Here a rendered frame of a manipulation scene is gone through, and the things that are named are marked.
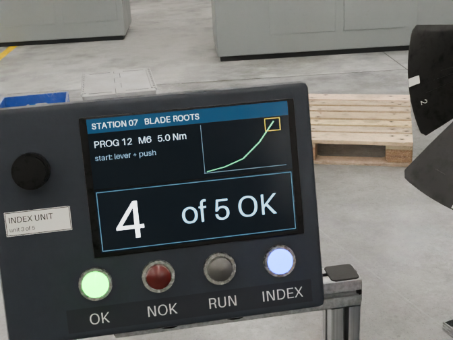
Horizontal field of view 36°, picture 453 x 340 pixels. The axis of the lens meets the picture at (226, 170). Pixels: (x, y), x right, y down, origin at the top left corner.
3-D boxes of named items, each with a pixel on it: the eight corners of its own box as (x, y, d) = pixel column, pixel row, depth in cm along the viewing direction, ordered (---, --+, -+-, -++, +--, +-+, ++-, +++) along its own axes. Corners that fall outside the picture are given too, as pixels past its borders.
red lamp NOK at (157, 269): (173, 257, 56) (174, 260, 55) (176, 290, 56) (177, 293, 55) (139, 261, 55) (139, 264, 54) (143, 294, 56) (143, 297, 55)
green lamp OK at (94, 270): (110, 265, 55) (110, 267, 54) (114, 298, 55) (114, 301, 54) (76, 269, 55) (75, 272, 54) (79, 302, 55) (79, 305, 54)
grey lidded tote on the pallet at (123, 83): (153, 116, 446) (149, 66, 434) (162, 146, 390) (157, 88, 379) (88, 123, 440) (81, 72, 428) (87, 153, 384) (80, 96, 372)
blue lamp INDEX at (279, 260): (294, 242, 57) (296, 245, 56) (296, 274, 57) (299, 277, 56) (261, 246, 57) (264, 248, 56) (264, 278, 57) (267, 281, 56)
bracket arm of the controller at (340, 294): (351, 289, 69) (352, 263, 68) (362, 305, 67) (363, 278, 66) (114, 321, 66) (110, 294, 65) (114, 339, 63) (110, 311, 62)
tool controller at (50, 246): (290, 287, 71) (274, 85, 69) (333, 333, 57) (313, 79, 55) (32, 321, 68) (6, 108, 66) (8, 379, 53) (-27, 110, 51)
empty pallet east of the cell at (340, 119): (409, 115, 471) (410, 94, 466) (412, 167, 380) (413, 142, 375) (236, 112, 498) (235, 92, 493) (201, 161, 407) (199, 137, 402)
